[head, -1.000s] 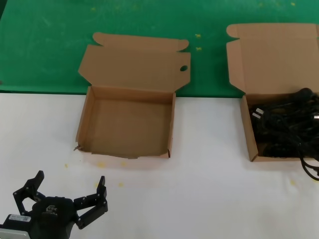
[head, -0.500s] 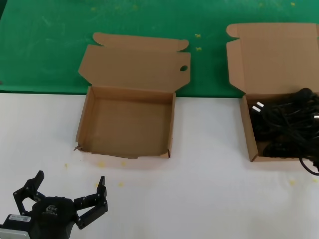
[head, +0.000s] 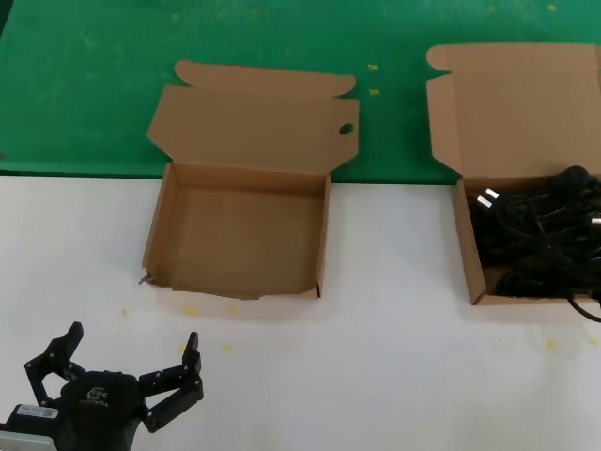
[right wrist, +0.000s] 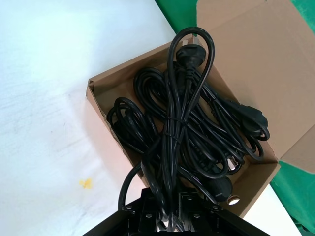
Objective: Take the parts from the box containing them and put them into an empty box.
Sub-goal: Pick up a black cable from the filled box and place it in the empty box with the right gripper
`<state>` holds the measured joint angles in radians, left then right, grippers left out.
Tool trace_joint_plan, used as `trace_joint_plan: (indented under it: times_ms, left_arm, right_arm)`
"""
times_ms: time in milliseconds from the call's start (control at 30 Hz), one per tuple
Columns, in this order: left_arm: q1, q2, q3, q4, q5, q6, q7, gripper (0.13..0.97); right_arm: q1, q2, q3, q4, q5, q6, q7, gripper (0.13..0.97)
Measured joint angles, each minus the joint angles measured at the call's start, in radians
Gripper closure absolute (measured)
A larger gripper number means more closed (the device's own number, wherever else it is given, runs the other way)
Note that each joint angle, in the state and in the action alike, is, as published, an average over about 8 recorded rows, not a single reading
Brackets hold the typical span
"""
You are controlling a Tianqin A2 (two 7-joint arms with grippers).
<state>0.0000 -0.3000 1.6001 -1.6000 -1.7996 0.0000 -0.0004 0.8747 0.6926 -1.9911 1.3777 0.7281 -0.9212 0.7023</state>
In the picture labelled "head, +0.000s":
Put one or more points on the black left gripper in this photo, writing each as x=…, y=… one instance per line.
x=94, y=413

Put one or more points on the cardboard box with round hole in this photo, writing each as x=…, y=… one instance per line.
x=258, y=122

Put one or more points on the plain open cardboard box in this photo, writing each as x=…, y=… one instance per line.
x=516, y=117

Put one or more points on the green table mat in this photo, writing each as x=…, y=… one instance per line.
x=94, y=94

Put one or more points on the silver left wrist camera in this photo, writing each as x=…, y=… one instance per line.
x=28, y=437

